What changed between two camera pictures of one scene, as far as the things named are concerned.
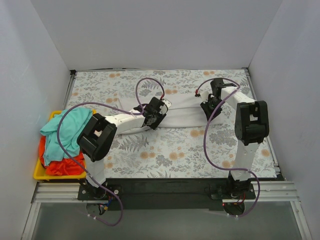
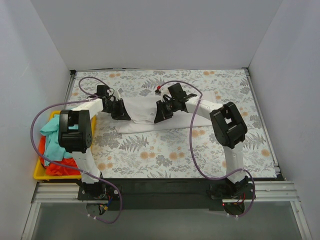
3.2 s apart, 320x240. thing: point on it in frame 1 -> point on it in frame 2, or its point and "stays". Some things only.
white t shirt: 183,113 stays
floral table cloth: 208,151 stays
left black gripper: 152,119 -> 119,108
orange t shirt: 66,166 stays
